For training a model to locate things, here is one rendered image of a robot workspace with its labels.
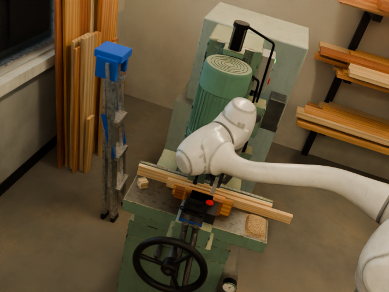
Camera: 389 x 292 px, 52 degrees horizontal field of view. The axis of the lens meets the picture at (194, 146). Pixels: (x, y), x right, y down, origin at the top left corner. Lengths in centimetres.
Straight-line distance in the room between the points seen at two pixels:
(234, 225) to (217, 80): 61
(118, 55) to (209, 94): 90
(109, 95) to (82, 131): 75
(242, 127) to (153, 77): 300
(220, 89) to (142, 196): 58
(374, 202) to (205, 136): 45
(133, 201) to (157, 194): 11
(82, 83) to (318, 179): 202
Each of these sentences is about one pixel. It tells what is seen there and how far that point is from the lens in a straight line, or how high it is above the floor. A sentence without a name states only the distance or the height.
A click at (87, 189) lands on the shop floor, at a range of 302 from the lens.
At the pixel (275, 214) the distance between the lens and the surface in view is 175.
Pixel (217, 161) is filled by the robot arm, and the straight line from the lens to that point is 106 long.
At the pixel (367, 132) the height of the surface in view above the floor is 61.
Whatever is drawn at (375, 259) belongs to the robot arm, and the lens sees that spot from 85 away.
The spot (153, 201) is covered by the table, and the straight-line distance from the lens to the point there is 165.
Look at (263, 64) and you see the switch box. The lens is 171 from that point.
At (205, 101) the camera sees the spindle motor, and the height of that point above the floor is 138.
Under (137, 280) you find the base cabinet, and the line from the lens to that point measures 196.
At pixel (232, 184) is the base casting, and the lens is 202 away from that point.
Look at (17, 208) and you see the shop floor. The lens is 289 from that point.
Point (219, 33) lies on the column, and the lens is 168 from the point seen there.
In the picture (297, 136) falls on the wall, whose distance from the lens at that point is 410.
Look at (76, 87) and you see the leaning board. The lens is 278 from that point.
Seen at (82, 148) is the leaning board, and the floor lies 21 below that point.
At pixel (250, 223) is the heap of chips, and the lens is 166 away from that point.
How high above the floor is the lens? 201
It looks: 33 degrees down
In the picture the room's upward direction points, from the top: 15 degrees clockwise
